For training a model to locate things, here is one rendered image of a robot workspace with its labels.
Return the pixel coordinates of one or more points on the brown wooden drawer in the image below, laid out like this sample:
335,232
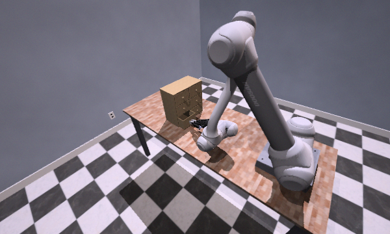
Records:
184,119
197,108
182,108
195,89
181,97
195,100

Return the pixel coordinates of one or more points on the light wooden chest of drawers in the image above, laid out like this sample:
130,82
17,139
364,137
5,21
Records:
168,92

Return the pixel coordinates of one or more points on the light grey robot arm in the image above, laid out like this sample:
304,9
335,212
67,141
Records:
231,49

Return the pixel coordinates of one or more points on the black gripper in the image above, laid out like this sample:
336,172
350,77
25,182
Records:
201,123

